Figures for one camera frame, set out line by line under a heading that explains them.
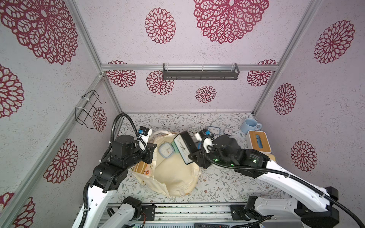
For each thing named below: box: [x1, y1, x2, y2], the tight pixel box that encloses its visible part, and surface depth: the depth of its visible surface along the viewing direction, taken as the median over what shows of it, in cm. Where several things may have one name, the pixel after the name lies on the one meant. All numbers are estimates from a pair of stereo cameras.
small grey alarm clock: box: [223, 128, 234, 136], surface depth 108 cm
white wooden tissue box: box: [245, 130, 272, 155], surface depth 99 cm
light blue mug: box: [240, 117, 262, 134], surface depth 107 cm
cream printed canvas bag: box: [130, 130, 202, 198], surface depth 76 cm
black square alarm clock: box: [173, 130, 198, 165], surface depth 64 cm
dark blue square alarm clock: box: [207, 125, 221, 140], surface depth 108 cm
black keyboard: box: [193, 223, 231, 228], surface depth 70 cm
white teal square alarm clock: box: [158, 142, 175, 159], surface depth 94 cm
